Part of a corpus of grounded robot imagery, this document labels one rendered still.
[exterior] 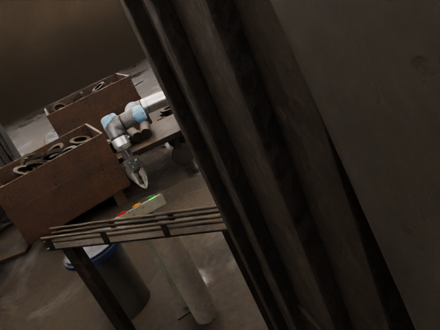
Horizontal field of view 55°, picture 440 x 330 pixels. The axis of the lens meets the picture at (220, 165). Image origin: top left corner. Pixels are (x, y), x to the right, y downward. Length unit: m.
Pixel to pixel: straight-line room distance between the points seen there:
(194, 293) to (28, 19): 11.60
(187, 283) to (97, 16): 11.59
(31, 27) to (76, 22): 1.16
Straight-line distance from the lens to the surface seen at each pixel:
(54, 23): 13.05
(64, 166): 3.56
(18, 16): 13.08
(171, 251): 1.86
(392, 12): 0.26
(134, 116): 1.93
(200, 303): 2.04
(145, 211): 1.94
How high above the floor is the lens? 1.36
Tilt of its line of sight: 23 degrees down
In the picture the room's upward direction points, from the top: 24 degrees counter-clockwise
